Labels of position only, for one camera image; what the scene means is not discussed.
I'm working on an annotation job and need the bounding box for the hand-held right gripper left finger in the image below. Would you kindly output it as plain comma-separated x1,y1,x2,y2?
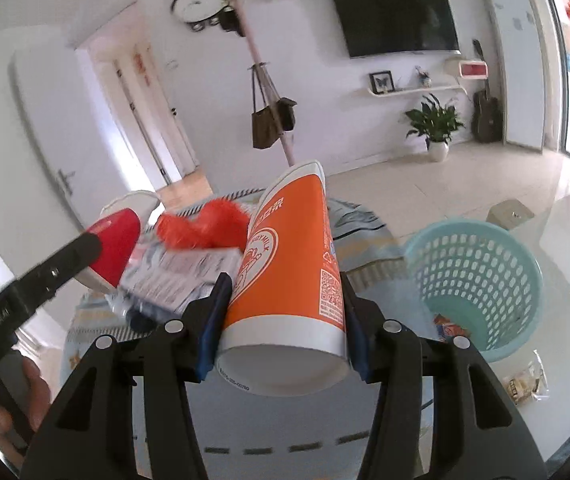
20,272,236,480

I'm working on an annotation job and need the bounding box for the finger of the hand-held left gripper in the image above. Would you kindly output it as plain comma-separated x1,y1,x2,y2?
7,233,104,311

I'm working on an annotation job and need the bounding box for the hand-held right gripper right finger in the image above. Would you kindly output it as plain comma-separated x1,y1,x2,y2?
337,270,548,480

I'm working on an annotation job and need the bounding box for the orange paper cup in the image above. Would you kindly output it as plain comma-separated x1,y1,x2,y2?
215,160,353,397

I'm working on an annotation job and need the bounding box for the light blue plastic basket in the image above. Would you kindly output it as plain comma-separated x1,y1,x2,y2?
404,218,546,363

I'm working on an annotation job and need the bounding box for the person's left hand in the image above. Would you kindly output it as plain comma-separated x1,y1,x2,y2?
0,355,54,463

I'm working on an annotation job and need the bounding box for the white printed packet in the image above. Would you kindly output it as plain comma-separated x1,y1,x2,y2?
115,245,243,313

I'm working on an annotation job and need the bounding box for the colourful snack wrapper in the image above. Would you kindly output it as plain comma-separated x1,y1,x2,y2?
434,314,472,344

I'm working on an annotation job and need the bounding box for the patterned blanket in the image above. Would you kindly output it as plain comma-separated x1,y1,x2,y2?
65,187,406,386

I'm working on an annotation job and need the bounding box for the white door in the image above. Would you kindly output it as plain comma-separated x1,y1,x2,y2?
10,35,133,228

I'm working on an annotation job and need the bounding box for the clear snack packet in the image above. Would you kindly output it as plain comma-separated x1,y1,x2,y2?
502,350,550,406

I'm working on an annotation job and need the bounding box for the brown tote bag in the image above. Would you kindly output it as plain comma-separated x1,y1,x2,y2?
251,65,282,150

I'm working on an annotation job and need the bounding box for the glass coffee table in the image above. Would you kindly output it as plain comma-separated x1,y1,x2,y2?
495,187,570,466

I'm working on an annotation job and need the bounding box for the small dark bag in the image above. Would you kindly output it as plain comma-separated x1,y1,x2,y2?
275,95,298,133

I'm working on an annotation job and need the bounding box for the potted green plant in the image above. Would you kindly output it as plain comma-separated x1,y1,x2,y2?
405,92,466,163

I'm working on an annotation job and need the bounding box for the pink coat rack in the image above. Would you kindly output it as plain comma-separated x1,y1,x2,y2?
215,0,298,167

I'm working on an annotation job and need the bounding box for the black acoustic guitar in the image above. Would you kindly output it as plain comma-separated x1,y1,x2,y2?
471,39,503,143

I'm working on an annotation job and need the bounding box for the black hat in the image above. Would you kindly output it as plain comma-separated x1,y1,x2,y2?
219,5,246,38

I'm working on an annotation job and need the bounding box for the red white box shelf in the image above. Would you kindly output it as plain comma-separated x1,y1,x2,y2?
447,57,490,81

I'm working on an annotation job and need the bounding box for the white standing air conditioner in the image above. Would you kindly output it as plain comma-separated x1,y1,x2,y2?
482,0,546,152

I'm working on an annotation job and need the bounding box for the white curved wall shelf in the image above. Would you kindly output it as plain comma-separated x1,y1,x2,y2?
367,82,468,98

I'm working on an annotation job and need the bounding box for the black butterfly picture frame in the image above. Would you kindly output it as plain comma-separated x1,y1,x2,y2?
369,70,396,96

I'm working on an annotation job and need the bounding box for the panda wall clock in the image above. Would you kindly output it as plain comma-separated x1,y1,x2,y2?
170,0,230,33

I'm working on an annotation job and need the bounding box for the black wall television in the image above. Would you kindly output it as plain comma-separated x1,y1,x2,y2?
327,0,462,59

